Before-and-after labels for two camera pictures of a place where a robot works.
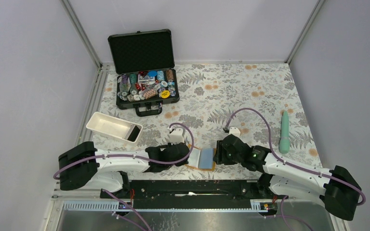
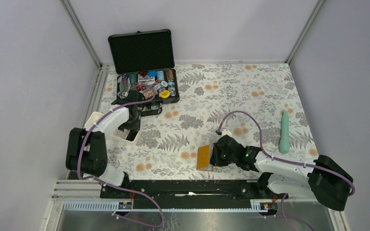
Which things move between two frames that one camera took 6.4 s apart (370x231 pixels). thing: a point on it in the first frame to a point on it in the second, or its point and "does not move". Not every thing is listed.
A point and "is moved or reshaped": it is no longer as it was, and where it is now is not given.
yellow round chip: [165, 94] does not move
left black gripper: [183, 160] to [134, 126]
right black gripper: [220, 158] does not move
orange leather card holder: [202, 159] is moved or reshaped
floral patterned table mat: [253, 105] does not move
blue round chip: [152, 73] does not move
